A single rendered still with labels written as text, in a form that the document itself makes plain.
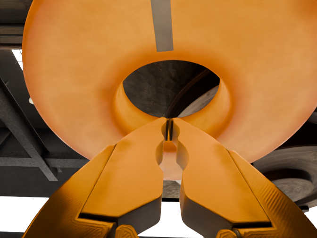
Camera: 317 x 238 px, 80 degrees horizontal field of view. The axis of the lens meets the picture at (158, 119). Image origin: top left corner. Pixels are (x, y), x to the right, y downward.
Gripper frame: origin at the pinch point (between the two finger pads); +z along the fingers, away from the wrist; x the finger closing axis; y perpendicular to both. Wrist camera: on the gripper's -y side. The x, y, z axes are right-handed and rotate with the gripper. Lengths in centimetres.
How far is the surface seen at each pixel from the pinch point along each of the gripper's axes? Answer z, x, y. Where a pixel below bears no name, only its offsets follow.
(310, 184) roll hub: 14.5, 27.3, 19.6
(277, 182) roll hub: 14.4, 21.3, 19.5
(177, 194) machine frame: 54, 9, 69
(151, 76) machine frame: 36.0, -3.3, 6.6
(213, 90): 19.6, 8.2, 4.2
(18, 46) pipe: 597, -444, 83
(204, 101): 20.2, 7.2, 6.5
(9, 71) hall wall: 702, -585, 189
